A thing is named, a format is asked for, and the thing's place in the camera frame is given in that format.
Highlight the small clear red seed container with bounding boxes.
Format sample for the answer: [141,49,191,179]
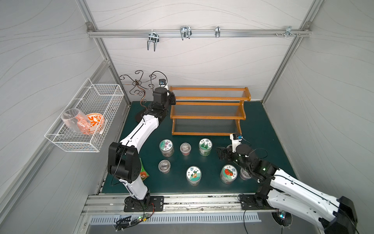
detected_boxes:
[180,142,191,156]

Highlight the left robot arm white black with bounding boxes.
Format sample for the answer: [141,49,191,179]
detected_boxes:
[108,87,176,201]

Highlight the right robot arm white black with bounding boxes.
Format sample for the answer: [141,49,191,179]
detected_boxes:
[216,144,358,234]

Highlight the wooden two-tier shelf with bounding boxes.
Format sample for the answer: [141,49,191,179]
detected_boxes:
[170,87,251,136]

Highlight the jar with tomato lid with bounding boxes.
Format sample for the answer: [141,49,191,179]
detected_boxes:
[220,164,238,184]

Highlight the jar with green tree lid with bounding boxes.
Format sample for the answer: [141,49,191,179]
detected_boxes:
[198,138,213,157]

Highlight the black metal jewelry stand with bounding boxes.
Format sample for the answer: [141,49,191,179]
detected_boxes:
[119,70,157,123]

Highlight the jar with carrot lid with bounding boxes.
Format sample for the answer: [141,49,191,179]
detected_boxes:
[186,166,202,186]

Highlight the jar with purple flower lid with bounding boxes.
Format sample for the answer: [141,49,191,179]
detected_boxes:
[159,139,174,158]

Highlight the metal double hook left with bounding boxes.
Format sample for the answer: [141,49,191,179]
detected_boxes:
[147,32,160,52]

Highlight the metal double hook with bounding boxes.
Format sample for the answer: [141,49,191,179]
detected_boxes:
[147,32,160,52]
[180,26,192,40]

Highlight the orange patterned bowl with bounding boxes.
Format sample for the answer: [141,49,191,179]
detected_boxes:
[83,113,105,135]

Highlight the metal double hook middle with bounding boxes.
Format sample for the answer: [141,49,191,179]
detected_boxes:
[180,26,192,40]

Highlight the green snack bag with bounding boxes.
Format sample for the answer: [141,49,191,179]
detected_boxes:
[139,159,150,181]

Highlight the small metal hook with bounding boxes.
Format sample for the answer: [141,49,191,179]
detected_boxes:
[215,26,221,38]

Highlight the black round floor fan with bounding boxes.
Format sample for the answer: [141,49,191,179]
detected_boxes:
[271,211,293,227]

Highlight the clear glass cup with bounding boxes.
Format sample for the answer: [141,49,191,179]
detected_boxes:
[61,108,91,134]

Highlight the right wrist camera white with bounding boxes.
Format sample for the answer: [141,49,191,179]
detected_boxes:
[230,133,243,153]

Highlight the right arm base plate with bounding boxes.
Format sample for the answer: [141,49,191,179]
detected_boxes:
[237,194,276,210]

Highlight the white slotted cable duct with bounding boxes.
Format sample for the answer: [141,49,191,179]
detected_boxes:
[90,212,261,226]

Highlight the white wire basket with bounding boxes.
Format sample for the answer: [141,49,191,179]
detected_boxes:
[45,79,124,153]

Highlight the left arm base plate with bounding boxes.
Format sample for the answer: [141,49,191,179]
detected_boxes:
[124,196,165,213]

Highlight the aluminium top rail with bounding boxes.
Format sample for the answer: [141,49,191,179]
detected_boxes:
[88,28,312,39]

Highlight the aluminium rail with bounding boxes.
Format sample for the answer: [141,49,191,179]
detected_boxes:
[88,28,312,39]
[81,193,275,215]

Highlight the aluminium front rail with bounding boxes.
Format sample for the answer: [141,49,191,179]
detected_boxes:
[81,193,275,215]

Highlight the metal bracket hook right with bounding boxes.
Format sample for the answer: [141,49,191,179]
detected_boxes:
[274,26,301,38]

